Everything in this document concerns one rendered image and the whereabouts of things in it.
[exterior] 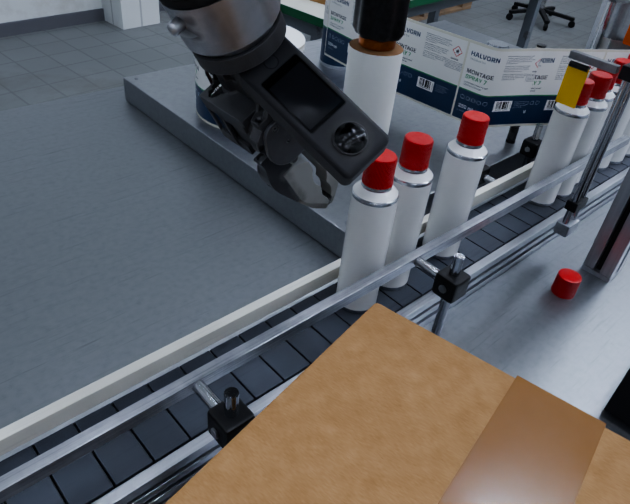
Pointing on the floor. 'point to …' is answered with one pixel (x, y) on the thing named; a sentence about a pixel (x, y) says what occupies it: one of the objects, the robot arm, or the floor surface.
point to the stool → (540, 13)
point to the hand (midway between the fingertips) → (328, 199)
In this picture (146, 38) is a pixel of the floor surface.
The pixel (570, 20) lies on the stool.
